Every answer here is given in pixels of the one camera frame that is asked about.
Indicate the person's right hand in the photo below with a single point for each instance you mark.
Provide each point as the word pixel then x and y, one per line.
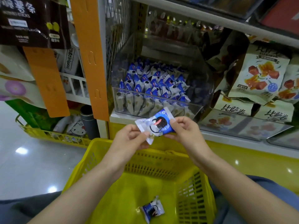
pixel 189 137

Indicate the person's left hand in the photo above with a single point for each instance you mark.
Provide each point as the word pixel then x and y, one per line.
pixel 125 149

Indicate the yellow plastic shopping basket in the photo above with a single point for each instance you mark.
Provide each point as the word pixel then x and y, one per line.
pixel 121 198

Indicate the pile of blue snack packets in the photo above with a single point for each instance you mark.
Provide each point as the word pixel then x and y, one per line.
pixel 152 84

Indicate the person's right forearm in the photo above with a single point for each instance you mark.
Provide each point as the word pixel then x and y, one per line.
pixel 252 196

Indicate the person's left forearm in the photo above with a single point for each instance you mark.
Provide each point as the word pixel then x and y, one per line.
pixel 70 203

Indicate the store shelf with yellow base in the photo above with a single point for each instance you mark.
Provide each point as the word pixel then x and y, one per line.
pixel 252 161

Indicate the yellow floor basket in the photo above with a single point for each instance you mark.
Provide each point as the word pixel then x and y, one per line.
pixel 49 135

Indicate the green snack bags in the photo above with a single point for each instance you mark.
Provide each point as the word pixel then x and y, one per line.
pixel 30 114

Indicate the purple white snack bag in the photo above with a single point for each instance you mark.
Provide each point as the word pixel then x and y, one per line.
pixel 14 63
pixel 16 90

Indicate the dark grey cylinder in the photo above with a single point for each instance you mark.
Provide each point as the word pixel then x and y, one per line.
pixel 89 122

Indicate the clear plastic bin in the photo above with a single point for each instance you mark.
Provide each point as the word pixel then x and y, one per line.
pixel 238 128
pixel 205 81

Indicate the white cartoon print packet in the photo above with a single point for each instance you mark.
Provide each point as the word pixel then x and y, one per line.
pixel 76 128

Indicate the row of fruit print bags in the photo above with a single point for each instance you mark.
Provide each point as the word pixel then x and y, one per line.
pixel 264 72

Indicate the orange hanging strip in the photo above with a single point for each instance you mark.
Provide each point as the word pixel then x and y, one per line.
pixel 46 81

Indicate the white card packet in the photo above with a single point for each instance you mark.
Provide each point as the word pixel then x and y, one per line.
pixel 71 60

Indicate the row of small brown packets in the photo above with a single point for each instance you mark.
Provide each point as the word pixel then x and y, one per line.
pixel 180 28

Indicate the grey trousers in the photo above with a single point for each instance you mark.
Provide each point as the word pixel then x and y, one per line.
pixel 21 210

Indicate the red price sign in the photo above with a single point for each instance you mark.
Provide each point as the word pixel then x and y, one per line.
pixel 282 14

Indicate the black potato stick bag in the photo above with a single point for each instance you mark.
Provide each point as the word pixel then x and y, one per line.
pixel 30 23

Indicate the orange shelf post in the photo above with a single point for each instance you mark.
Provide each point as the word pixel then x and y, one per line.
pixel 89 58

